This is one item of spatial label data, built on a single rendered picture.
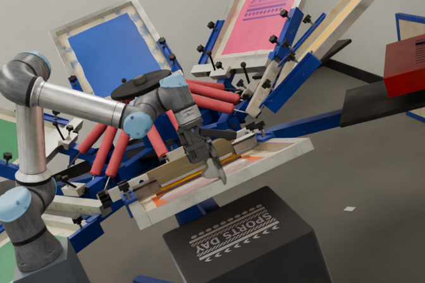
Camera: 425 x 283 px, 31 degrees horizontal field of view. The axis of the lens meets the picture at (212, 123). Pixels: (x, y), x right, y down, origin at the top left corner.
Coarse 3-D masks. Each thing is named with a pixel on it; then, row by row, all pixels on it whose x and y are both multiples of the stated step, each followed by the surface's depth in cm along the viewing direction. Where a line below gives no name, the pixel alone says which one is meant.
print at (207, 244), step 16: (256, 208) 276; (224, 224) 273; (240, 224) 269; (256, 224) 264; (272, 224) 260; (192, 240) 271; (208, 240) 266; (224, 240) 262; (240, 240) 258; (208, 256) 255
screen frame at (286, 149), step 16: (272, 144) 267; (288, 144) 244; (304, 144) 231; (272, 160) 230; (288, 160) 231; (240, 176) 228; (192, 192) 226; (208, 192) 227; (160, 208) 224; (176, 208) 225; (144, 224) 224
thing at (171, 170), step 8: (216, 144) 288; (224, 144) 288; (216, 152) 288; (224, 152) 288; (232, 152) 289; (176, 160) 285; (184, 160) 286; (160, 168) 284; (168, 168) 285; (176, 168) 285; (184, 168) 286; (192, 168) 286; (152, 176) 284; (160, 176) 284; (168, 176) 285; (176, 176) 285; (160, 184) 284
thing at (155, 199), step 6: (192, 180) 291; (204, 180) 274; (180, 186) 288; (192, 186) 271; (198, 186) 264; (168, 192) 287; (180, 192) 270; (186, 192) 263; (156, 198) 284; (168, 198) 267; (174, 198) 260; (156, 204) 266; (162, 204) 259
